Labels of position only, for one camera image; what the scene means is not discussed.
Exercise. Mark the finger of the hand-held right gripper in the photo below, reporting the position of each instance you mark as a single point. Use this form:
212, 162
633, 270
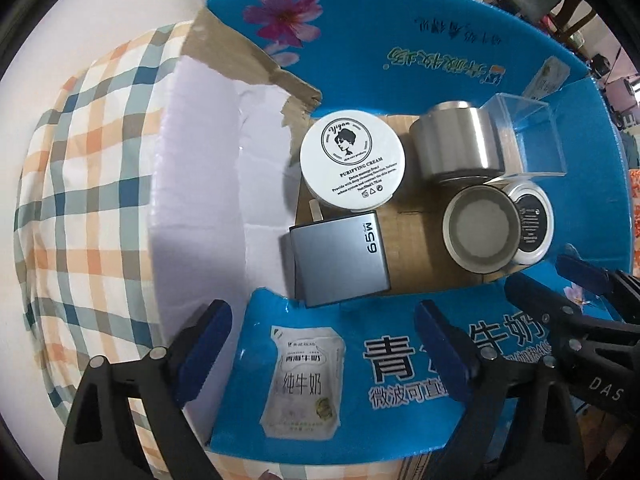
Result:
540, 300
595, 275

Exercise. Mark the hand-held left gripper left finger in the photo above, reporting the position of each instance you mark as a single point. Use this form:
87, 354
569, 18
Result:
205, 350

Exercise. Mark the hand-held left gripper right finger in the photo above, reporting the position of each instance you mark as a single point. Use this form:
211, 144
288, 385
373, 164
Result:
445, 345

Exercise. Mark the tape roll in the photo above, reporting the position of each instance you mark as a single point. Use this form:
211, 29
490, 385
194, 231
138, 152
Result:
482, 227

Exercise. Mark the grey charger block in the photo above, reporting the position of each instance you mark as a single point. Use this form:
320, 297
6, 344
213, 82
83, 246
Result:
335, 255

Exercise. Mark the clear acrylic box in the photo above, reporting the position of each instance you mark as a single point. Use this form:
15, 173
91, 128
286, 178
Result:
535, 130

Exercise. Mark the steel canister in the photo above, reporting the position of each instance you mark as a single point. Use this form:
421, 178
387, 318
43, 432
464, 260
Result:
460, 145

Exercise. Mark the white cream jar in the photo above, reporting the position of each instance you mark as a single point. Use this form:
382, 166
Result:
350, 160

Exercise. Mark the blue cardboard box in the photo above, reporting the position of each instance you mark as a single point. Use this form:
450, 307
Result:
430, 60

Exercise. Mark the checked blanket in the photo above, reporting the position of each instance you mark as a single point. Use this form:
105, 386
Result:
100, 160

